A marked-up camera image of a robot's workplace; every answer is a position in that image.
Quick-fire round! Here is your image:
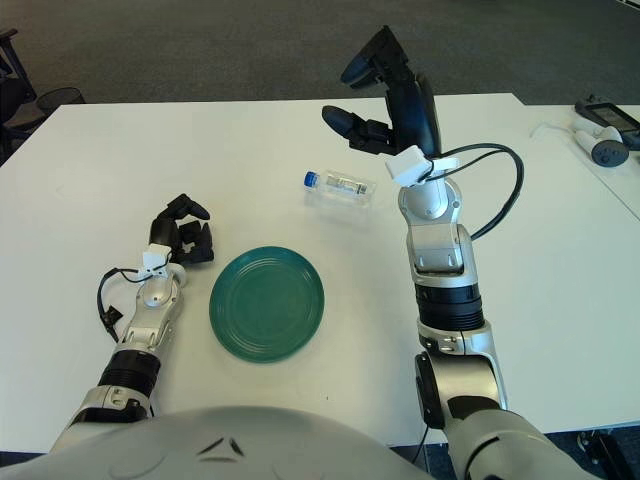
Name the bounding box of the clear bottle with blue cap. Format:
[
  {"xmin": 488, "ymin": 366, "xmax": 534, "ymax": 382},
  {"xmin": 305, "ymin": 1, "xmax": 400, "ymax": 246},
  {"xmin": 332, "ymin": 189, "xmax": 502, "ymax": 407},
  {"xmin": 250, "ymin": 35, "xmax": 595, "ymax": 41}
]
[{"xmin": 303, "ymin": 169, "xmax": 378, "ymax": 211}]

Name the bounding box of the white grey VR controller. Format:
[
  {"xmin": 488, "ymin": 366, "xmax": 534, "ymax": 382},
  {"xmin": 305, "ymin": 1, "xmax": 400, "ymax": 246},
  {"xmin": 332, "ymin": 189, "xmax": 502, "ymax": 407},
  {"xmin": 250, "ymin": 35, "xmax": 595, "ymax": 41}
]
[{"xmin": 572, "ymin": 117, "xmax": 631, "ymax": 166}]

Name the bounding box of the black table base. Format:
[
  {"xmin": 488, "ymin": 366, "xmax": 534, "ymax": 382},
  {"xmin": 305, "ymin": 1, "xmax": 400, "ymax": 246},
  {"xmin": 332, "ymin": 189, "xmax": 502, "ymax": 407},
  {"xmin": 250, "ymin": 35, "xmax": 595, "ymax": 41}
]
[{"xmin": 577, "ymin": 429, "xmax": 640, "ymax": 480}]

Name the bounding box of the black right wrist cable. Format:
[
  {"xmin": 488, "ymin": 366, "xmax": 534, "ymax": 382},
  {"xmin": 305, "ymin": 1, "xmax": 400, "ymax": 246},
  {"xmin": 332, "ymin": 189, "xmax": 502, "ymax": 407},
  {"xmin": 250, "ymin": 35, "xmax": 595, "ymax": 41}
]
[{"xmin": 424, "ymin": 143, "xmax": 526, "ymax": 240}]

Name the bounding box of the black mesh wastebasket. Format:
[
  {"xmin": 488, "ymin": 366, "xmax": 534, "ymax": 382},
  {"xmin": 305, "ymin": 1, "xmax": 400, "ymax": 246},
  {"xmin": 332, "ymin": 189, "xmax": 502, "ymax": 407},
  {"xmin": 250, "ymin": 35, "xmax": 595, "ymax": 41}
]
[{"xmin": 35, "ymin": 87, "xmax": 87, "ymax": 119}]

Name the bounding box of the green round plate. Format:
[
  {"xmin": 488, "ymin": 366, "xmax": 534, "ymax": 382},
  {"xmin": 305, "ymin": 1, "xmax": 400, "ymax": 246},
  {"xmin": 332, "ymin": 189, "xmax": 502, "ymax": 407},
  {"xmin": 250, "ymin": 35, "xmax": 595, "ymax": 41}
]
[{"xmin": 208, "ymin": 245, "xmax": 326, "ymax": 365}]

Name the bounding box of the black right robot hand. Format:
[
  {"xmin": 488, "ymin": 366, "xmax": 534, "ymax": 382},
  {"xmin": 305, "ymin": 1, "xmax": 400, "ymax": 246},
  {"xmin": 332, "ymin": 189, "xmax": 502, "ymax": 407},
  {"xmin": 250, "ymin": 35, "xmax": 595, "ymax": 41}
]
[{"xmin": 321, "ymin": 25, "xmax": 444, "ymax": 161}]

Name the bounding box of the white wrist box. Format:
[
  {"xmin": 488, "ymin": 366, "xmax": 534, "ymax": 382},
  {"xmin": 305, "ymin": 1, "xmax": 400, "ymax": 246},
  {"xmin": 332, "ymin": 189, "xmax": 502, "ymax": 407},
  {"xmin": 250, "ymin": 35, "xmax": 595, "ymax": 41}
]
[
  {"xmin": 384, "ymin": 145, "xmax": 459, "ymax": 187},
  {"xmin": 141, "ymin": 243, "xmax": 174, "ymax": 281}
]

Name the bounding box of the black office chair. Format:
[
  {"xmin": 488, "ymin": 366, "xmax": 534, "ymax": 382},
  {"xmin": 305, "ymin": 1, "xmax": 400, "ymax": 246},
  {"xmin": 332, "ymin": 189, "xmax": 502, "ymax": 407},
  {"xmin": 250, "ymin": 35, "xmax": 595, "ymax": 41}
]
[{"xmin": 0, "ymin": 28, "xmax": 39, "ymax": 151}]

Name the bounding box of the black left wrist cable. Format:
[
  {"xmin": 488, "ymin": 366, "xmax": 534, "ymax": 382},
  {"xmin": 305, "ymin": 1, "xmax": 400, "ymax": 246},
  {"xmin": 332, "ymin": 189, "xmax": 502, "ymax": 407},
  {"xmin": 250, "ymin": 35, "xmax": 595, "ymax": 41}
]
[{"xmin": 97, "ymin": 267, "xmax": 151, "ymax": 344}]

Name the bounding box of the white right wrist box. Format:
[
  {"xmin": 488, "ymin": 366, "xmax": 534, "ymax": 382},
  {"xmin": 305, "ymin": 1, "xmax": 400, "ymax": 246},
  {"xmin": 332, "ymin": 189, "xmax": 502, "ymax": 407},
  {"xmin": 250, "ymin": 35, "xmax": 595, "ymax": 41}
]
[{"xmin": 384, "ymin": 145, "xmax": 459, "ymax": 187}]

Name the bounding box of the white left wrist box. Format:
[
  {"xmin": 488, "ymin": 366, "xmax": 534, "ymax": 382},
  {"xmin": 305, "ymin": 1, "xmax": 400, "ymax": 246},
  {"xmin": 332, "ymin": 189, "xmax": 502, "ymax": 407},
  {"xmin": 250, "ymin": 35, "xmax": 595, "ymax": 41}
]
[{"xmin": 141, "ymin": 243, "xmax": 174, "ymax": 281}]

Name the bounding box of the thin white cable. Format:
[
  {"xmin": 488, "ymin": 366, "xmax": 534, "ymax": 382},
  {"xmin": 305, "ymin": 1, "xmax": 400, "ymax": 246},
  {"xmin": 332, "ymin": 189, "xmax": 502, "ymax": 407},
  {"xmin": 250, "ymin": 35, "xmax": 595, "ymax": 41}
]
[{"xmin": 530, "ymin": 121, "xmax": 576, "ymax": 141}]

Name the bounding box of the black handheld device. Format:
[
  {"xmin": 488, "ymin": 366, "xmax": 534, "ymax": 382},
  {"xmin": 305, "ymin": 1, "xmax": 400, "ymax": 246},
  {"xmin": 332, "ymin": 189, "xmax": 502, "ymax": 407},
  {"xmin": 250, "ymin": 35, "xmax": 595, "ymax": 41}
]
[{"xmin": 574, "ymin": 94, "xmax": 640, "ymax": 149}]

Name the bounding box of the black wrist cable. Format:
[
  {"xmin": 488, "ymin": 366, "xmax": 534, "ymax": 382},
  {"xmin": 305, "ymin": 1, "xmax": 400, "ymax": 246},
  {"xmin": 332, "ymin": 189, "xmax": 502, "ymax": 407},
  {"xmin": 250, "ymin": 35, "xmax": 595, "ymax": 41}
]
[
  {"xmin": 424, "ymin": 143, "xmax": 526, "ymax": 240},
  {"xmin": 97, "ymin": 267, "xmax": 151, "ymax": 344}
]

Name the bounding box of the grey robot torso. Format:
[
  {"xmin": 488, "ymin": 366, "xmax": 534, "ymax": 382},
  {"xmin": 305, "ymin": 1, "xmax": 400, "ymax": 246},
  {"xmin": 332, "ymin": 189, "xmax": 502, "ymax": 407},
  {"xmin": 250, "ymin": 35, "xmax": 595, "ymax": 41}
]
[{"xmin": 0, "ymin": 404, "xmax": 436, "ymax": 480}]

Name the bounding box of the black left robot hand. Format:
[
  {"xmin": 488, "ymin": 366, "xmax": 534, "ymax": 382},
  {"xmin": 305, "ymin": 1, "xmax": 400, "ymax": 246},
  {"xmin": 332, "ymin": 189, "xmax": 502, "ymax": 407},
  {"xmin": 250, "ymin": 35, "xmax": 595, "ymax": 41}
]
[{"xmin": 148, "ymin": 192, "xmax": 216, "ymax": 266}]

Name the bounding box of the thin black hanging cable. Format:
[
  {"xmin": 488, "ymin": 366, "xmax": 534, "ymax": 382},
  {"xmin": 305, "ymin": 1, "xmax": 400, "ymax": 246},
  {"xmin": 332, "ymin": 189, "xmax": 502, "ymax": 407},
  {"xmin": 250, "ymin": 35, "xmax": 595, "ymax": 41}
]
[{"xmin": 412, "ymin": 424, "xmax": 431, "ymax": 472}]

